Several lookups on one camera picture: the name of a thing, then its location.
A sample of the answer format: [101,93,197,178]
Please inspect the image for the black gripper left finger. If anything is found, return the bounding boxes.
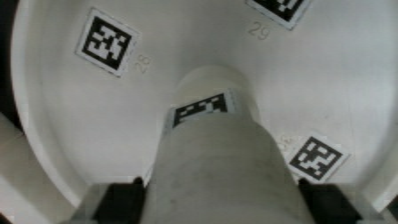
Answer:
[69,176,148,224]

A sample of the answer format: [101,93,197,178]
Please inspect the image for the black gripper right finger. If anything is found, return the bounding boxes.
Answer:
[297,178,387,224]

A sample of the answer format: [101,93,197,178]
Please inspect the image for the white cylindrical table leg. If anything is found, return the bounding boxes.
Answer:
[140,65,315,224]

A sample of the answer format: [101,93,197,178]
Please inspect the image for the white round table top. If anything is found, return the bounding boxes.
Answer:
[11,0,398,207]

